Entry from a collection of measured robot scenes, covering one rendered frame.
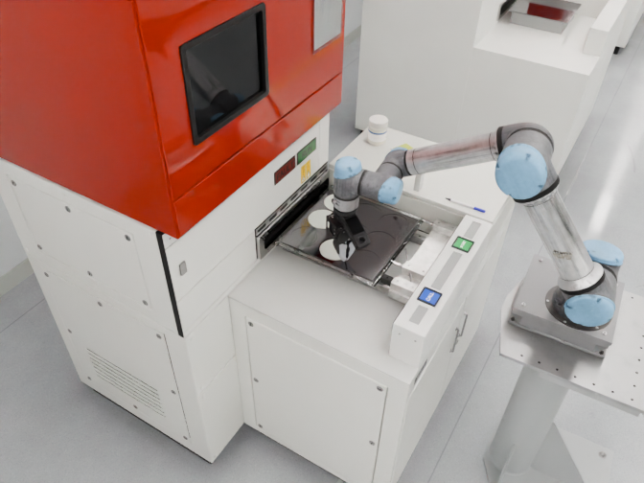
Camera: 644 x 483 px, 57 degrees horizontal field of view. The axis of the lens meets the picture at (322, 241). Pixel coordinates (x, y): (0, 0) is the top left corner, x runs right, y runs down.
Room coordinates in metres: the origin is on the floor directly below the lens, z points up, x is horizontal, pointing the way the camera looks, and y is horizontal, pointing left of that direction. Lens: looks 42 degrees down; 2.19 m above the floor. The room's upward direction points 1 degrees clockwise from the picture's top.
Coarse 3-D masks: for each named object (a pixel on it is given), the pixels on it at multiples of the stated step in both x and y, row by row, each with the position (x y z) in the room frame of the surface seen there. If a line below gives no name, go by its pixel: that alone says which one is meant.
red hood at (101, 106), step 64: (0, 0) 1.27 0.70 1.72; (64, 0) 1.16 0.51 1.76; (128, 0) 1.08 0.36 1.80; (192, 0) 1.20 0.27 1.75; (256, 0) 1.39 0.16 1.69; (320, 0) 1.63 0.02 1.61; (0, 64) 1.31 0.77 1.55; (64, 64) 1.19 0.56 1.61; (128, 64) 1.09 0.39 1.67; (192, 64) 1.19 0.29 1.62; (256, 64) 1.38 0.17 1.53; (320, 64) 1.64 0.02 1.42; (0, 128) 1.37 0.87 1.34; (64, 128) 1.23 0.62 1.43; (128, 128) 1.11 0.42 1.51; (192, 128) 1.15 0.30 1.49; (256, 128) 1.36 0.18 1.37; (128, 192) 1.14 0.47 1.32; (192, 192) 1.13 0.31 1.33
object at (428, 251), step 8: (432, 232) 1.52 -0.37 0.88; (432, 240) 1.48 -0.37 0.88; (440, 240) 1.48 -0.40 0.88; (424, 248) 1.44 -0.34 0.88; (432, 248) 1.44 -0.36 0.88; (440, 248) 1.44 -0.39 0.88; (416, 256) 1.40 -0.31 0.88; (424, 256) 1.40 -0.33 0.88; (432, 256) 1.40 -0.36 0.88; (424, 264) 1.36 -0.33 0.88; (408, 280) 1.29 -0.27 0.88; (416, 280) 1.29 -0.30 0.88; (392, 296) 1.24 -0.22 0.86; (400, 296) 1.23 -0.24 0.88
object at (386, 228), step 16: (320, 208) 1.61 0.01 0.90; (368, 208) 1.62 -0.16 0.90; (384, 208) 1.62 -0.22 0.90; (304, 224) 1.52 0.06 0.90; (368, 224) 1.53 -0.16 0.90; (384, 224) 1.53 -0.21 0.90; (400, 224) 1.54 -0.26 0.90; (288, 240) 1.44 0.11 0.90; (304, 240) 1.45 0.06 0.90; (320, 240) 1.45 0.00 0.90; (384, 240) 1.46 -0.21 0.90; (400, 240) 1.46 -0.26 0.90; (320, 256) 1.37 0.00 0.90; (352, 256) 1.37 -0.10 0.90; (368, 256) 1.38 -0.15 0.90; (384, 256) 1.38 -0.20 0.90; (352, 272) 1.30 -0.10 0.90; (368, 272) 1.30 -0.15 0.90
